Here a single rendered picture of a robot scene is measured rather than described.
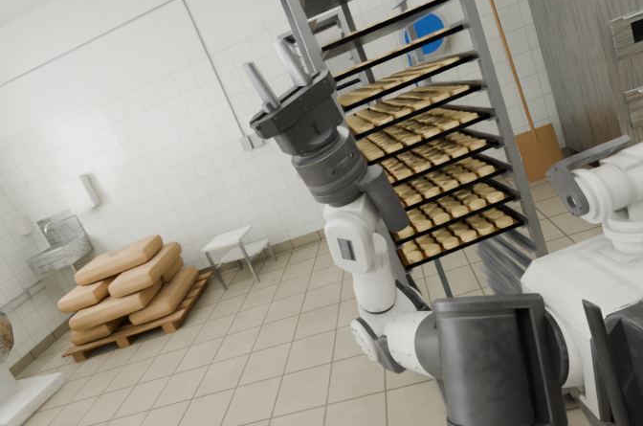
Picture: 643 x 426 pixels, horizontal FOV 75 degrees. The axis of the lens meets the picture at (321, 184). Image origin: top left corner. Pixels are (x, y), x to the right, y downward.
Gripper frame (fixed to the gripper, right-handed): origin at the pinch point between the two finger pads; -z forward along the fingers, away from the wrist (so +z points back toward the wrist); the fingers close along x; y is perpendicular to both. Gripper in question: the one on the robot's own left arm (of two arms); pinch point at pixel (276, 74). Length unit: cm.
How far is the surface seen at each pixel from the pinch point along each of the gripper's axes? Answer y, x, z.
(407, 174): -50, 38, 59
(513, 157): -32, 63, 68
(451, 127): -44, 56, 53
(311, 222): -301, 62, 199
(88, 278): -341, -120, 118
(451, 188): -44, 47, 70
